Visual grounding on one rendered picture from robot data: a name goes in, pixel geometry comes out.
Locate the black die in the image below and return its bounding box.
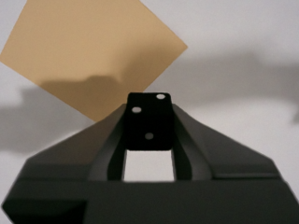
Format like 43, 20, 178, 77
124, 92, 174, 151

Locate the tan square mat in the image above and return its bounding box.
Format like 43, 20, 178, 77
0, 0, 188, 122

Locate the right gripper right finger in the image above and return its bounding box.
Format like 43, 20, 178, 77
170, 104, 285, 180

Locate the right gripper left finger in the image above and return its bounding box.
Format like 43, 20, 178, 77
14, 104, 128, 181

